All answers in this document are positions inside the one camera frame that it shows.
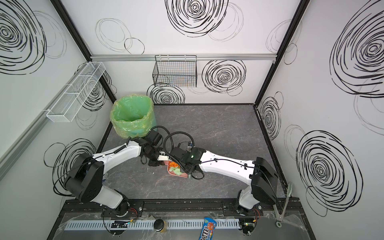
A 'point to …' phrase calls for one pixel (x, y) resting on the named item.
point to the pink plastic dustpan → (167, 163)
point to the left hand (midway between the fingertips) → (164, 158)
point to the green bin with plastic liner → (133, 115)
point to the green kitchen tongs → (279, 223)
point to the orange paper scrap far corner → (174, 164)
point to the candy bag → (208, 229)
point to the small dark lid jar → (159, 225)
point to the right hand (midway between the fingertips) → (184, 170)
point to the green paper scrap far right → (176, 170)
